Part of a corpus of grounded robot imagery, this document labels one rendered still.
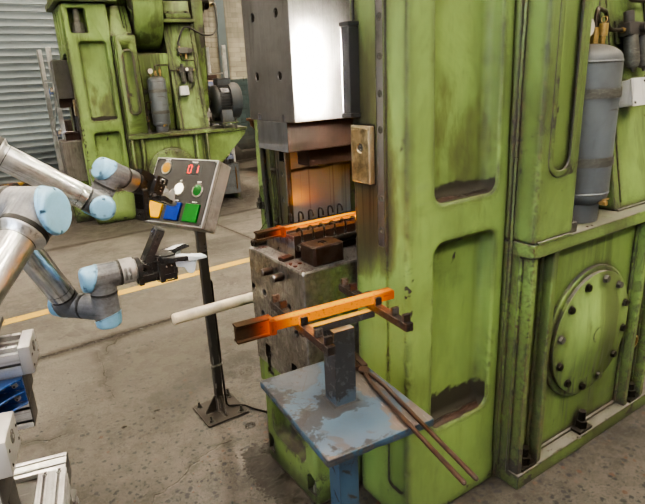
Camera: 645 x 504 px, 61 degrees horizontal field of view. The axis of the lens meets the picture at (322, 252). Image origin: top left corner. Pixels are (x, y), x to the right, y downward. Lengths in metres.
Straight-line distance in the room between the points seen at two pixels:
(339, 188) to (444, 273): 0.64
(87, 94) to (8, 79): 3.12
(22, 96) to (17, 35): 0.85
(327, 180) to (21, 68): 7.76
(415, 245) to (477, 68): 0.57
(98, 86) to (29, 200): 5.18
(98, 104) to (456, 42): 5.25
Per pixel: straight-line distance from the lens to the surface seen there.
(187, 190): 2.28
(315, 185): 2.17
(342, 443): 1.35
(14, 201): 1.48
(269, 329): 1.30
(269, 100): 1.86
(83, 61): 6.59
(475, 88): 1.81
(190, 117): 6.75
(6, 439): 1.46
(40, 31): 9.69
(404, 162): 1.57
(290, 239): 1.87
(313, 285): 1.75
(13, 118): 9.57
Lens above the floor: 1.51
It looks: 18 degrees down
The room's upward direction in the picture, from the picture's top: 3 degrees counter-clockwise
